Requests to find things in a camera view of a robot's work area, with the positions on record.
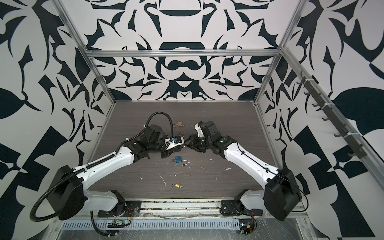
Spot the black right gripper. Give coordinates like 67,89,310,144
182,133,214,153

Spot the blue padlock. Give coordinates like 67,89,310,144
172,156,189,166

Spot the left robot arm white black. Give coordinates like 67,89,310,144
48,125,185,220

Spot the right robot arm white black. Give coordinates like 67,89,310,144
188,121,302,221

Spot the small brass padlock near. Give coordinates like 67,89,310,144
172,183,182,189

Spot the left circuit board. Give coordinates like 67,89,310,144
108,218,131,228

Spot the circuit board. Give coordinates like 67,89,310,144
108,218,131,228
239,218,257,235

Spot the right circuit board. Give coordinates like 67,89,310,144
239,218,257,235

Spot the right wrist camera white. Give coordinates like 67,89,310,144
195,122,204,138

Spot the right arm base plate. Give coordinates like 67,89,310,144
220,200,264,217

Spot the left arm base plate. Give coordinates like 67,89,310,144
97,201,142,218

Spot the white slotted cable duct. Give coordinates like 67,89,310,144
61,219,240,231

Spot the black corrugated cable conduit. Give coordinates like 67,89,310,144
29,111,174,223

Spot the black coat hook rail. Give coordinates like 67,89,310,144
298,77,368,159

